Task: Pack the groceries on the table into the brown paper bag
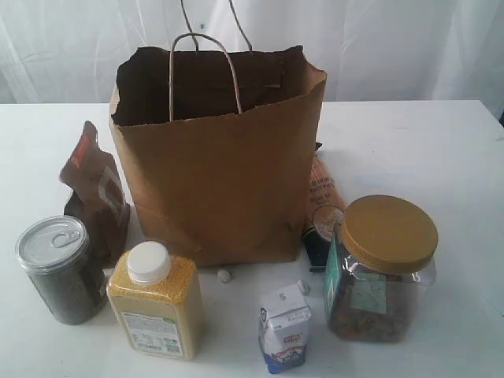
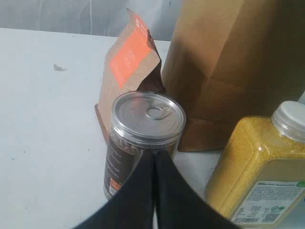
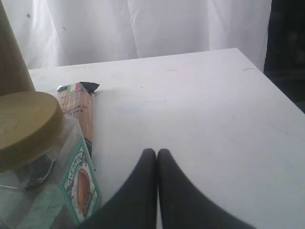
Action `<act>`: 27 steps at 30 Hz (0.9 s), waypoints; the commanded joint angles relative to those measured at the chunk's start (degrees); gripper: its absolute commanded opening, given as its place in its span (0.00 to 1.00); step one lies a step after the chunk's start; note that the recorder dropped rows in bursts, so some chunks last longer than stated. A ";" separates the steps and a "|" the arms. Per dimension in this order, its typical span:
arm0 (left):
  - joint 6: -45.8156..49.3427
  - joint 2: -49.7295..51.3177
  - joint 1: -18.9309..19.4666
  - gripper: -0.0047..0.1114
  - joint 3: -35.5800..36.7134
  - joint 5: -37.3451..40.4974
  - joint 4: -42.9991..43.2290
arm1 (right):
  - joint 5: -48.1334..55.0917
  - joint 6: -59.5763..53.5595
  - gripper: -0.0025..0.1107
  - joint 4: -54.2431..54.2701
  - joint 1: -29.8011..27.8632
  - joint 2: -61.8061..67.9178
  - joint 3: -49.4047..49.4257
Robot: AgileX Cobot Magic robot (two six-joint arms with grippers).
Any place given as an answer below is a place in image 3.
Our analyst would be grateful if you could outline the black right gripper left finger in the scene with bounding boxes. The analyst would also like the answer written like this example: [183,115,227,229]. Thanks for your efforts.
[81,148,157,229]

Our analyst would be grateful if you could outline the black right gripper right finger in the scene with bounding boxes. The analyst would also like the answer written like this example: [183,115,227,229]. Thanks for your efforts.
[157,149,254,229]

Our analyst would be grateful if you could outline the clear jar with gold lid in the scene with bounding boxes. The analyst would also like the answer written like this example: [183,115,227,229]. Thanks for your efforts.
[0,92,101,229]

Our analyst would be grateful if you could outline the brown paper bag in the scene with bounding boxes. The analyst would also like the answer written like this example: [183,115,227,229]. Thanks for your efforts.
[0,4,35,95]

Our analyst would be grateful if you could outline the spaghetti pasta packet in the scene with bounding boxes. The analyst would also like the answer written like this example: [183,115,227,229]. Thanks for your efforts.
[57,82,100,155]

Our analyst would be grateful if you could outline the white backdrop curtain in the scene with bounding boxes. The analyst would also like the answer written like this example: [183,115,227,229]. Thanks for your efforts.
[2,0,272,69]

